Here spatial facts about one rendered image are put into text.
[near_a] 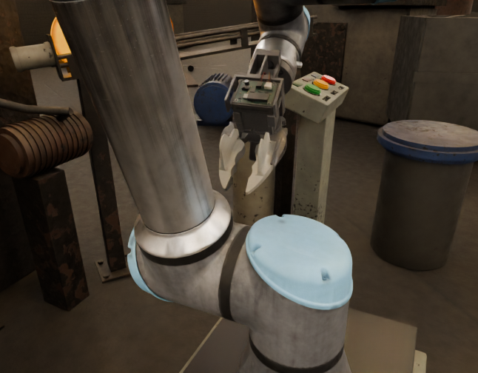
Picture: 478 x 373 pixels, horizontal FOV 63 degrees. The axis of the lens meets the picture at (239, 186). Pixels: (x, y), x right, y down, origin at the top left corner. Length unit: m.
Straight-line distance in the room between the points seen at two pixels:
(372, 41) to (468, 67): 0.82
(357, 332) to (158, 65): 0.50
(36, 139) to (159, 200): 0.65
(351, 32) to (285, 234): 2.61
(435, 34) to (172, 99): 1.97
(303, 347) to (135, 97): 0.30
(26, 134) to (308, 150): 0.67
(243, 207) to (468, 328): 0.68
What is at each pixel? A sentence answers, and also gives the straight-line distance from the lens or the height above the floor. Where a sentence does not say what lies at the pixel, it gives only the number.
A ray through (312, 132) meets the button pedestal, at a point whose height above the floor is 0.49.
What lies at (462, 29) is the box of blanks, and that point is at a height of 0.69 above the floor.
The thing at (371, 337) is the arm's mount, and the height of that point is 0.32.
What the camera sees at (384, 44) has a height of 0.56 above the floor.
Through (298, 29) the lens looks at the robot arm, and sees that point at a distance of 0.68.
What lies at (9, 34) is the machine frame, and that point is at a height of 0.71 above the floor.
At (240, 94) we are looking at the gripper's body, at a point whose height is 0.67.
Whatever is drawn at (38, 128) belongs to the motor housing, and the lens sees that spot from 1.04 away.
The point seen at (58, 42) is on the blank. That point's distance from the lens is 1.11.
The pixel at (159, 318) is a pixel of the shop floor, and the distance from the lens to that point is 1.15.
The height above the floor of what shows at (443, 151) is 0.42.
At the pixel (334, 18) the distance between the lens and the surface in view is 3.04.
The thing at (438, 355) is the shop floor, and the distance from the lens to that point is 1.15.
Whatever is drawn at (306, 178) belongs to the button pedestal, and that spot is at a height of 0.37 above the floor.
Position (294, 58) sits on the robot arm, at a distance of 0.64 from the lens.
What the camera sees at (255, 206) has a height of 0.27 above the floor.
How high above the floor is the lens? 0.78
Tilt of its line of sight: 25 degrees down
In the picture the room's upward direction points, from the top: straight up
